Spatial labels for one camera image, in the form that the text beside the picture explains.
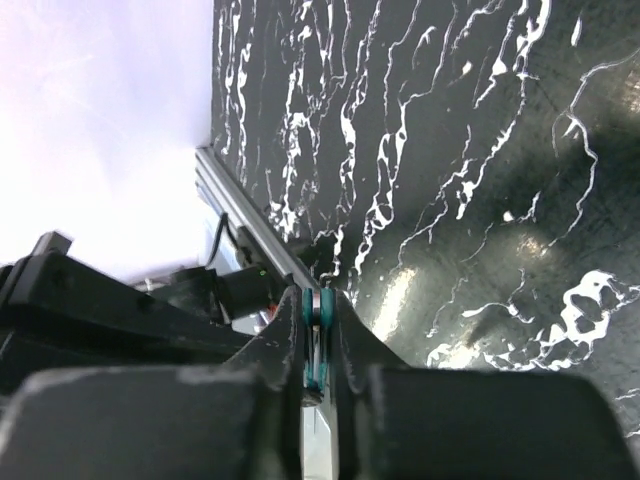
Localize black marbled table mat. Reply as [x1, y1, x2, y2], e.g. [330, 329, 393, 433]
[212, 1, 639, 441]

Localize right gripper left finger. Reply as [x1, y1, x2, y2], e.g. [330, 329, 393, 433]
[223, 286, 305, 479]

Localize aluminium frame rail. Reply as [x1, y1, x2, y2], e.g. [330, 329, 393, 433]
[195, 146, 319, 289]

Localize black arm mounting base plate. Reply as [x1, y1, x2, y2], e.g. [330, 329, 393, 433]
[1, 232, 285, 396]

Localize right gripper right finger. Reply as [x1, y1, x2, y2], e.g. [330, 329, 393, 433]
[330, 290, 407, 479]

